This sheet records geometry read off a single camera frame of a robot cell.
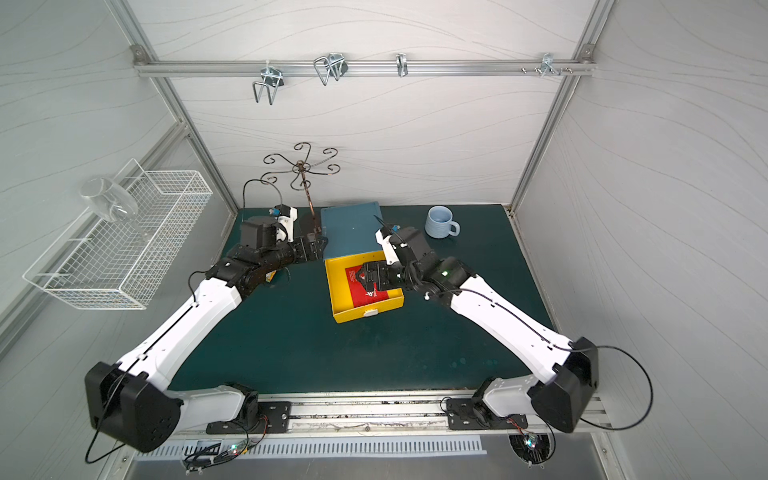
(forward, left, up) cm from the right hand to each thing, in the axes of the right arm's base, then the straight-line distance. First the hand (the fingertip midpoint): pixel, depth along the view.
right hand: (369, 272), depth 73 cm
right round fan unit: (-32, -41, -28) cm, 59 cm away
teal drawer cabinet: (+16, +7, -3) cm, 18 cm away
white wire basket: (-6, +58, +10) cm, 59 cm away
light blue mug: (+35, -21, -19) cm, 45 cm away
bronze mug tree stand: (+34, +22, +7) cm, 41 cm away
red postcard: (-1, +3, -10) cm, 11 cm away
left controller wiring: (-38, +37, -24) cm, 58 cm away
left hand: (+7, +15, +2) cm, 17 cm away
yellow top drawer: (0, +9, -10) cm, 13 cm away
